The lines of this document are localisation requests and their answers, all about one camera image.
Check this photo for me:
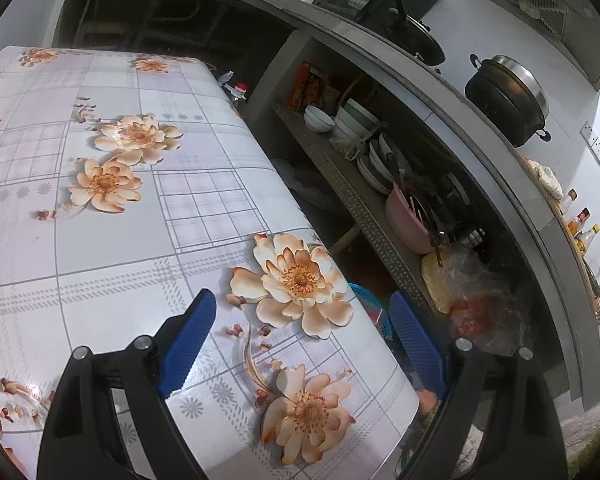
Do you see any grey kitchen counter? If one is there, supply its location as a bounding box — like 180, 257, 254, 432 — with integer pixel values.
64, 0, 600, 411

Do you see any blue plastic basin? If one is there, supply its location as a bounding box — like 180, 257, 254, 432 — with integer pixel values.
350, 283, 399, 354

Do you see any crumpled clear plastic bag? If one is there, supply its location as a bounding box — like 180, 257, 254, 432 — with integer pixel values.
442, 248, 532, 356

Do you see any pink plastic basin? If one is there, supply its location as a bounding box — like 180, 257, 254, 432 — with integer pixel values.
385, 182, 438, 255

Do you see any lower storage shelf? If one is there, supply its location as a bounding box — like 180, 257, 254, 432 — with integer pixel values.
271, 99, 442, 318

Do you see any floral tablecloth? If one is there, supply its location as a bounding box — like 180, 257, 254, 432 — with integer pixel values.
0, 47, 418, 479

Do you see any stack of white bowls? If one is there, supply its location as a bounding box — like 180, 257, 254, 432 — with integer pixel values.
332, 99, 380, 142

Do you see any dark soy sauce bottle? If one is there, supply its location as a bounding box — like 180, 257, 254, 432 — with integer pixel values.
218, 70, 248, 112

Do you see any white ceramic bowl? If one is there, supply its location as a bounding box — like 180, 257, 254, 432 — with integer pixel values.
303, 105, 335, 133

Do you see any black cooking pot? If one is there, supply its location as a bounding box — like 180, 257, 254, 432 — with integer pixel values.
465, 53, 552, 148

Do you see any black wok pan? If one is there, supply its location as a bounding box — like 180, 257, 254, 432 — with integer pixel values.
358, 6, 445, 66

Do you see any wall power socket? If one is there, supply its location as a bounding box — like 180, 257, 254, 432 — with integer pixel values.
580, 122, 600, 165

